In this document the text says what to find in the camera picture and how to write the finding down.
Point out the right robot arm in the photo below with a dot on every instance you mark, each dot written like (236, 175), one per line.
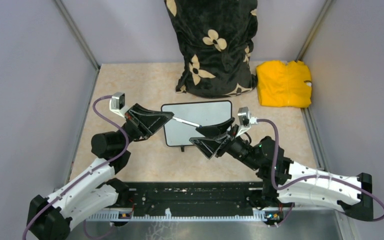
(286, 181)

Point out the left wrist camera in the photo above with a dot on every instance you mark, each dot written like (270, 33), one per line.
(117, 104)

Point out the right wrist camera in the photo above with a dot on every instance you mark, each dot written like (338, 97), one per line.
(244, 117)

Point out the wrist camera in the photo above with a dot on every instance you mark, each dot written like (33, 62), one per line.
(117, 104)
(244, 117)

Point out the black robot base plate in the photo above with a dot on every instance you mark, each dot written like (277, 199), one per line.
(201, 202)

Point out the folded yellow garment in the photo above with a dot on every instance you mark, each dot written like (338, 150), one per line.
(284, 84)

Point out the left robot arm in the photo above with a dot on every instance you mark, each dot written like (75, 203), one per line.
(55, 216)

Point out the aluminium rail frame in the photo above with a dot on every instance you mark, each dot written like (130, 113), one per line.
(191, 202)

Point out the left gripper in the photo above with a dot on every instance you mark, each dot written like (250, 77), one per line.
(150, 122)

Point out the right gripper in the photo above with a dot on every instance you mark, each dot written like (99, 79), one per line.
(210, 145)

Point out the white marker pen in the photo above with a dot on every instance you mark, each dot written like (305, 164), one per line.
(189, 123)

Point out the small whiteboard black frame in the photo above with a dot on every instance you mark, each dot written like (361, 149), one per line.
(204, 113)

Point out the black floral blanket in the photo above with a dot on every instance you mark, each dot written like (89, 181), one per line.
(215, 38)

